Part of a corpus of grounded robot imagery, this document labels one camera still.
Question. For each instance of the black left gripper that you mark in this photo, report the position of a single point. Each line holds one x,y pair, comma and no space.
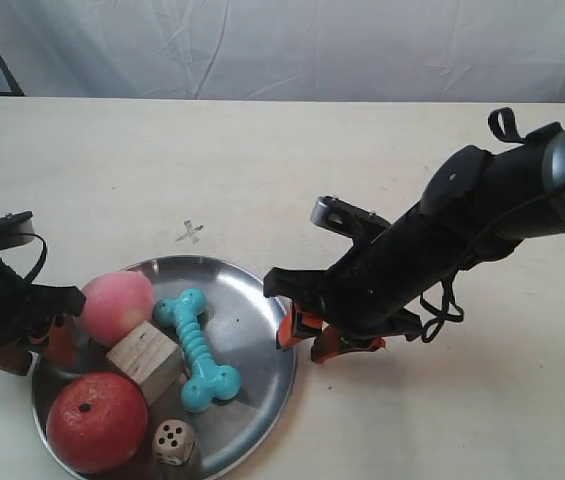
33,318

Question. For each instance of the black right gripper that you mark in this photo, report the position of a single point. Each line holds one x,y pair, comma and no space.
363,295

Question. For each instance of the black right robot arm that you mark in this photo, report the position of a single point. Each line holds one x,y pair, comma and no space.
491,203

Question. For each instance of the red toy orange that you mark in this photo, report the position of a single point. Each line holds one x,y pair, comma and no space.
97,422

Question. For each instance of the pink toy peach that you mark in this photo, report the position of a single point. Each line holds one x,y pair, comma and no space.
116,303

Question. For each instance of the wooden cube block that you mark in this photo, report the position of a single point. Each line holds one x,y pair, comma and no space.
150,358

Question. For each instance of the teal bone toy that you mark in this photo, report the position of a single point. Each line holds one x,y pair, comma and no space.
208,380

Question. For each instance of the small wooden die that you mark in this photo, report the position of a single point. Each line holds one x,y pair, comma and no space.
173,442

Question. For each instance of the white backdrop curtain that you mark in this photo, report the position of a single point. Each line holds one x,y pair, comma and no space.
437,51

